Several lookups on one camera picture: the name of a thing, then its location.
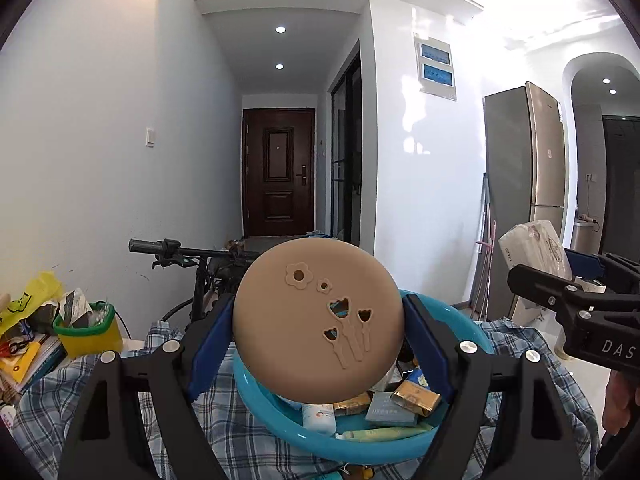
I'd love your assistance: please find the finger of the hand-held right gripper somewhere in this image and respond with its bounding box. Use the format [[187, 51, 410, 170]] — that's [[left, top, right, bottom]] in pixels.
[[565, 249, 640, 293], [506, 263, 608, 321]]

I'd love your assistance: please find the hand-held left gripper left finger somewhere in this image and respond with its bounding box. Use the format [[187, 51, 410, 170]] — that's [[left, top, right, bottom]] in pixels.
[[60, 292, 236, 480]]

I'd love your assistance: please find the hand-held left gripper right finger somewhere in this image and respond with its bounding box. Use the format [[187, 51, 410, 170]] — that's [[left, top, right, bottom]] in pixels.
[[400, 292, 583, 480]]

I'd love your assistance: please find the beige tissue pack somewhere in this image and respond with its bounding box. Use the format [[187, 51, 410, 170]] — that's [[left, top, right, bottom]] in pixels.
[[498, 220, 573, 281]]

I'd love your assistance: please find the round tan flower-cutout case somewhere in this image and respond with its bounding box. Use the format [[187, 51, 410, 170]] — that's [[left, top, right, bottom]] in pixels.
[[232, 239, 403, 405]]

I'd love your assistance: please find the blue plastic basin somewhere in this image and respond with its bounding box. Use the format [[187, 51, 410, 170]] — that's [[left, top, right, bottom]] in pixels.
[[232, 287, 501, 466]]

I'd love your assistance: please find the person's right hand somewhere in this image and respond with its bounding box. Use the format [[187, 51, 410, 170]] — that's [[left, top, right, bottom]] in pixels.
[[601, 370, 640, 443]]

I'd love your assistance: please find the white bin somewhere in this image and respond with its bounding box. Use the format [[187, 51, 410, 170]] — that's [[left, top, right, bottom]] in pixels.
[[572, 219, 601, 256]]

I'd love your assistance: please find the gold foil box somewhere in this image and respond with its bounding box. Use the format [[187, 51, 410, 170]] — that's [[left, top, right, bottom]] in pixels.
[[390, 379, 443, 417]]

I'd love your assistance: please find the folded grey clothes rack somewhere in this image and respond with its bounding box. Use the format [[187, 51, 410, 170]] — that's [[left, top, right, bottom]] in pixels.
[[470, 172, 498, 321]]

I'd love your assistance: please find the grey-teal flat box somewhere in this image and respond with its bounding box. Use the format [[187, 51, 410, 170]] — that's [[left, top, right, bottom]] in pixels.
[[365, 392, 420, 428]]

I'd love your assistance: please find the dark inner door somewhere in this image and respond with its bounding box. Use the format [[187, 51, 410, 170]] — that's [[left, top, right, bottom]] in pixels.
[[602, 116, 640, 256]]

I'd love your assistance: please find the yellow and blue box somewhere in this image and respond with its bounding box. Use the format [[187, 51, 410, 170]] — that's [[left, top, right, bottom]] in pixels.
[[332, 394, 373, 417]]

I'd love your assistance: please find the pale green tube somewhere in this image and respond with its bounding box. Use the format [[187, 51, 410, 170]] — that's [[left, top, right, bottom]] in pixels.
[[336, 422, 435, 443]]

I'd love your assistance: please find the grey gold refrigerator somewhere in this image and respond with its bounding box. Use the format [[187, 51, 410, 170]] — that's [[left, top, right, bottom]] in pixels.
[[482, 81, 568, 321]]

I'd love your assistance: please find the black bicycle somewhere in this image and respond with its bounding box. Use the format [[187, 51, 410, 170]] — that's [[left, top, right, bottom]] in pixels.
[[127, 237, 261, 331]]

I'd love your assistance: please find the yellow container with green rim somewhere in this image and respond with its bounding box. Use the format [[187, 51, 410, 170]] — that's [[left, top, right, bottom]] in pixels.
[[52, 301, 123, 358]]

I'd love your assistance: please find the white lotion bottle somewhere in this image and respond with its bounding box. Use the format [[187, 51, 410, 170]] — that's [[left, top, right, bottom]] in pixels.
[[301, 402, 337, 436]]

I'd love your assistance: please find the crumpled paper wrapper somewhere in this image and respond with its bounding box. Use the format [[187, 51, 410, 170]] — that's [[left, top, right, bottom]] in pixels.
[[42, 287, 93, 331]]

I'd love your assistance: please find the blue plaid cloth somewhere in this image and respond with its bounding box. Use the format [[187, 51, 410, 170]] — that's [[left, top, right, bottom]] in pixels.
[[10, 317, 601, 480]]

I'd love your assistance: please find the dark brown entrance door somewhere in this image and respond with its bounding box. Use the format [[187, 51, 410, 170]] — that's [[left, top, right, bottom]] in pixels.
[[242, 108, 316, 238]]

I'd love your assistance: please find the yellow plastic bag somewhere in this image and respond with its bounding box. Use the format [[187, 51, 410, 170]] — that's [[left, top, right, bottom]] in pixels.
[[0, 271, 65, 336]]

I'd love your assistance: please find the stack of books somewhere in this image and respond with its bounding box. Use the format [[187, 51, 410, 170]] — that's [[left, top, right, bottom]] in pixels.
[[0, 332, 66, 406]]

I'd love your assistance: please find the black framed glass door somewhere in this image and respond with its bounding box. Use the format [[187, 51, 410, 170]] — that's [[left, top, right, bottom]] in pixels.
[[327, 40, 363, 248]]

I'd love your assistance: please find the black cable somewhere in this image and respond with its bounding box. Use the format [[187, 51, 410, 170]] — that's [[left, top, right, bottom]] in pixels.
[[112, 305, 132, 338]]

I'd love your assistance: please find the white wall panel box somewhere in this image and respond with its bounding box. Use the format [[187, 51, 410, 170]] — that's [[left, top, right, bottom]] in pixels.
[[414, 32, 458, 102]]

